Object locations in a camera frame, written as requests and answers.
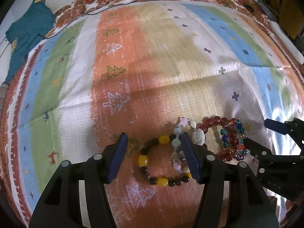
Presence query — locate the yellow and brown bead bracelet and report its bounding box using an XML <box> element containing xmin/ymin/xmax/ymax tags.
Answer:
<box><xmin>138</xmin><ymin>134</ymin><xmax>193</xmax><ymax>188</ymax></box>

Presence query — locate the red bead bracelet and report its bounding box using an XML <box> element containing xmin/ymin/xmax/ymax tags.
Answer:
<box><xmin>197</xmin><ymin>115</ymin><xmax>241</xmax><ymax>162</ymax></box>

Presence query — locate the striped colourful blanket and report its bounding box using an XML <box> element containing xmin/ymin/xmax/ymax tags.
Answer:
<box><xmin>0</xmin><ymin>0</ymin><xmax>304</xmax><ymax>228</ymax></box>

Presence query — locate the brown striped pillow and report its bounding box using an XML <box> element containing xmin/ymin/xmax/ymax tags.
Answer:
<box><xmin>0</xmin><ymin>81</ymin><xmax>9</xmax><ymax>111</ymax></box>

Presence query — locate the teal knitted sweater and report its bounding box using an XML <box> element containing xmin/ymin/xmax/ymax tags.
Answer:
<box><xmin>5</xmin><ymin>0</ymin><xmax>56</xmax><ymax>83</ymax></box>

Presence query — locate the multicolour glass bead bracelet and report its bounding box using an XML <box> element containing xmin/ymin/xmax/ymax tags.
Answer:
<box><xmin>219</xmin><ymin>118</ymin><xmax>249</xmax><ymax>162</ymax></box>

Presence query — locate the white pink charm bracelet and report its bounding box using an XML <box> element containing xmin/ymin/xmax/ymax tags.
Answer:
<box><xmin>170</xmin><ymin>116</ymin><xmax>206</xmax><ymax>174</ymax></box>

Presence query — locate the black cable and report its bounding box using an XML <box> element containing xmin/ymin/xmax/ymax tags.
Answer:
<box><xmin>35</xmin><ymin>0</ymin><xmax>153</xmax><ymax>40</ymax></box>

